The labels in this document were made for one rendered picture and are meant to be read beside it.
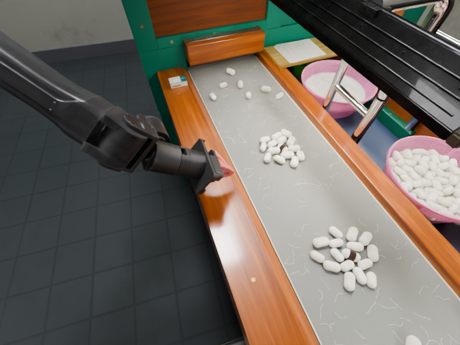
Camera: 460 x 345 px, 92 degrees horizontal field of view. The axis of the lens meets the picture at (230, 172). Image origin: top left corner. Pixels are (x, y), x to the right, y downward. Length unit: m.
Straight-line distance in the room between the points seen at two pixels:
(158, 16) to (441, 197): 0.98
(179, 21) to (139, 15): 0.13
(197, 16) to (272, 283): 0.85
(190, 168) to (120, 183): 1.23
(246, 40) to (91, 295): 1.35
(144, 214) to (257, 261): 1.05
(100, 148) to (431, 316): 0.66
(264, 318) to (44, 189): 1.63
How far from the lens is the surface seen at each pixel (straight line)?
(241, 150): 0.66
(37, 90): 0.38
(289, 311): 0.49
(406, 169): 0.79
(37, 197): 1.86
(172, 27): 0.94
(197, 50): 0.90
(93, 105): 0.36
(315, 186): 0.63
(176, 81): 0.86
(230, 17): 0.98
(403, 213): 0.67
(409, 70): 0.41
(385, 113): 0.99
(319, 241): 0.54
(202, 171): 0.43
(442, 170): 0.88
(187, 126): 0.71
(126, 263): 1.39
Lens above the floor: 1.25
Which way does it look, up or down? 56 degrees down
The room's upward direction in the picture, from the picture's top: straight up
